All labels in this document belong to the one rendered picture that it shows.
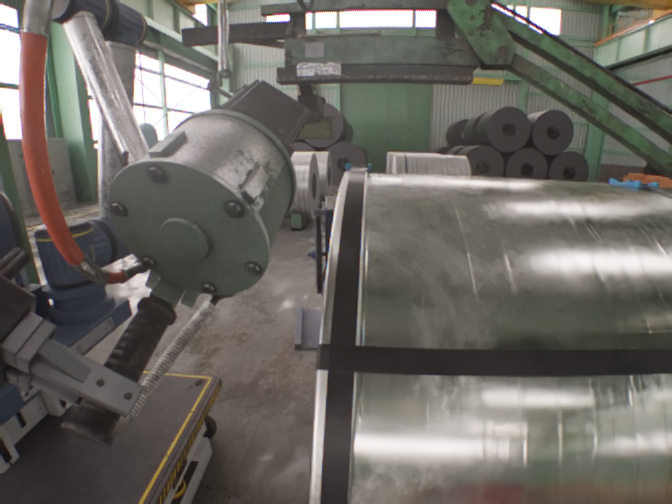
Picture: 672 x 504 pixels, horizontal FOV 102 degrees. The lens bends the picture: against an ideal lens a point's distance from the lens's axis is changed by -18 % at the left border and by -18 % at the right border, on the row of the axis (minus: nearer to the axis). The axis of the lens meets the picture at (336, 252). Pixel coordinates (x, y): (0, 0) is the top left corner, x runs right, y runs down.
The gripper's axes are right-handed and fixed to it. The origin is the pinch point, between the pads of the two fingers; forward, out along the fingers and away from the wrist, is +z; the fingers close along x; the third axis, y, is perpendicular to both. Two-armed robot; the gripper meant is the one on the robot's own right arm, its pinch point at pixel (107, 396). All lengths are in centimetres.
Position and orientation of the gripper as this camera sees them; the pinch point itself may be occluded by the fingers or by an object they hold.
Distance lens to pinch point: 34.2
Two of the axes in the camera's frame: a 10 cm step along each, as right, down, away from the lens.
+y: 1.3, -6.8, 7.2
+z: 7.3, 5.6, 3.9
